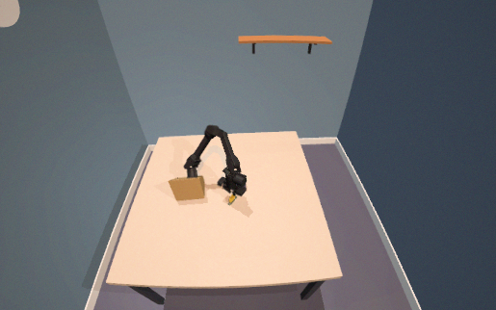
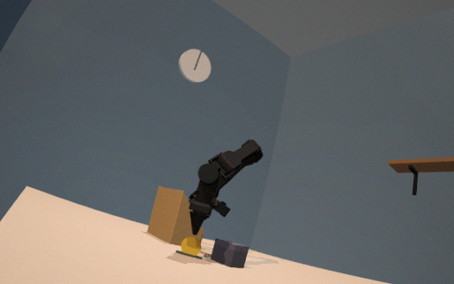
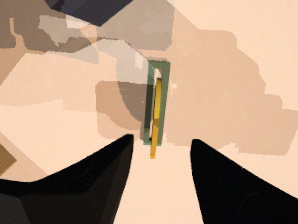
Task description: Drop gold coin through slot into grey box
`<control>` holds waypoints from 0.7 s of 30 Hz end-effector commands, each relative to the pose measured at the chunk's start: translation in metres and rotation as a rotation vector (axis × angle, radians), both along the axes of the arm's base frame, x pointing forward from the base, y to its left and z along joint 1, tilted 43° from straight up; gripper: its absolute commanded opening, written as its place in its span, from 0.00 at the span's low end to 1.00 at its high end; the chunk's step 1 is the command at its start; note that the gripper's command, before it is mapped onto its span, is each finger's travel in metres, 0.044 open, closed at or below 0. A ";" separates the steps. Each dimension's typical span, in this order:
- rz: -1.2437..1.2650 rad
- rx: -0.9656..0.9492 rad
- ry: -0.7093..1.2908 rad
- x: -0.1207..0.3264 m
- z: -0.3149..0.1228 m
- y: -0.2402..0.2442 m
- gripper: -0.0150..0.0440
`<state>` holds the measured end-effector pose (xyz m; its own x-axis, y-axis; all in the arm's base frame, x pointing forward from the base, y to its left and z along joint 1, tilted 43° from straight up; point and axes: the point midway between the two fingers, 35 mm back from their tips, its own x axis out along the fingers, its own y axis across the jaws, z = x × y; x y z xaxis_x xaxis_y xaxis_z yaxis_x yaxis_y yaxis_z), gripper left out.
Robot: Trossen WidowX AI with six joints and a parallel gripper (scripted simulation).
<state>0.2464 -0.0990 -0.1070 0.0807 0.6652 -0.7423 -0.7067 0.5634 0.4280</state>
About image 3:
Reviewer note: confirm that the gold coin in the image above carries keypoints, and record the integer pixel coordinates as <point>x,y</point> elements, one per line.
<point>156,119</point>

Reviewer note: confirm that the grey box lid with slot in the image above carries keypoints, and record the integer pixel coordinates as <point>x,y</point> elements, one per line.
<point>66,6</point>

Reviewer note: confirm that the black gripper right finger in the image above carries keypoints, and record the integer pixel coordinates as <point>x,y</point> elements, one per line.
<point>229,194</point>

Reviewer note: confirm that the dark grey box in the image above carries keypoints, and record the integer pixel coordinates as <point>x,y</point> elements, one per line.
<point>98,12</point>

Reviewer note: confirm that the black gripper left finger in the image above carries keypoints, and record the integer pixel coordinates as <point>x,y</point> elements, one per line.
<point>87,192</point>

